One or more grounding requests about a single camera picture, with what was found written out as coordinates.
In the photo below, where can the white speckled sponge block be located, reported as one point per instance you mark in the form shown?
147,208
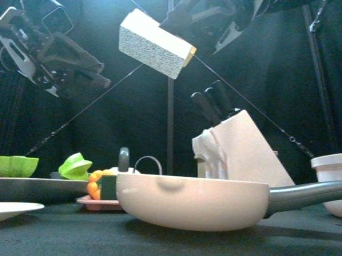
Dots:
153,45

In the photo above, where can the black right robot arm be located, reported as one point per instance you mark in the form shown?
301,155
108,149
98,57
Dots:
284,5

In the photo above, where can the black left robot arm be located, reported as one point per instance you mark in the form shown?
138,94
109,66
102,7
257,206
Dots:
30,7

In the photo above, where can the green toy pepper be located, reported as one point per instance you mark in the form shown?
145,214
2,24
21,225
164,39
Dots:
74,167

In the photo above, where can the green toy lettuce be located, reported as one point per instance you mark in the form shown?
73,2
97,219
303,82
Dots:
16,166

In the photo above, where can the cream knife block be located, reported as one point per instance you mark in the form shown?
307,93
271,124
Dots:
241,151

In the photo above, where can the grey metal tray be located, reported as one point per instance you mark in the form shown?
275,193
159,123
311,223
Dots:
40,189

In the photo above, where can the pink small plate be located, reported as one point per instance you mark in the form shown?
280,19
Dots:
97,204

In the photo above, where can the white plate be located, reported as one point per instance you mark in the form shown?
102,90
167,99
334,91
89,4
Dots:
13,209

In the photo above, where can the white cup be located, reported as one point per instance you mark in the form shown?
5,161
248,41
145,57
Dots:
330,180

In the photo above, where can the vertical metal frame pole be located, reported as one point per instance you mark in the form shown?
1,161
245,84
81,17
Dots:
169,126

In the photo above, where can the dark slanted frame pole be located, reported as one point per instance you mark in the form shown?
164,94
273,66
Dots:
320,83

